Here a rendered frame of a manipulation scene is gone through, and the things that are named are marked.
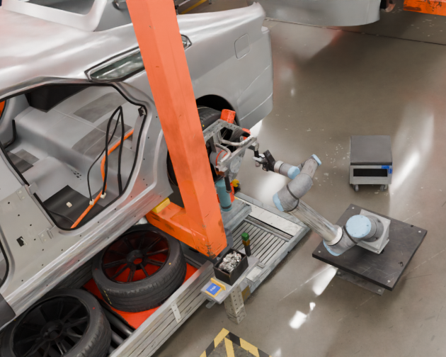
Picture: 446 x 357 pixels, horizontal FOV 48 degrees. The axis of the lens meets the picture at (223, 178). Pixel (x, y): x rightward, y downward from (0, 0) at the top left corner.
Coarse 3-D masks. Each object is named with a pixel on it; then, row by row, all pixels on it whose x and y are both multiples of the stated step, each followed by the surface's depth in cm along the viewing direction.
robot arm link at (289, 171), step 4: (284, 164) 354; (288, 164) 353; (280, 168) 354; (284, 168) 352; (288, 168) 350; (292, 168) 349; (296, 168) 349; (280, 172) 354; (284, 172) 352; (288, 172) 350; (292, 172) 348; (296, 172) 350; (288, 176) 352; (292, 176) 349
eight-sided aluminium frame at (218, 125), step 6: (216, 120) 363; (222, 120) 361; (210, 126) 358; (216, 126) 357; (222, 126) 360; (228, 126) 366; (234, 126) 372; (204, 132) 354; (210, 132) 353; (216, 132) 358; (204, 138) 350; (240, 138) 382; (240, 156) 390; (228, 174) 393; (234, 174) 391; (216, 186) 386; (216, 192) 381
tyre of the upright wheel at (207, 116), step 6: (198, 108) 371; (204, 108) 371; (210, 108) 375; (198, 114) 362; (204, 114) 361; (210, 114) 362; (216, 114) 364; (204, 120) 357; (210, 120) 361; (234, 120) 384; (204, 126) 358; (234, 150) 396; (168, 156) 361; (168, 162) 362; (168, 168) 366; (168, 174) 370; (174, 174) 364; (168, 180) 378; (174, 180) 370
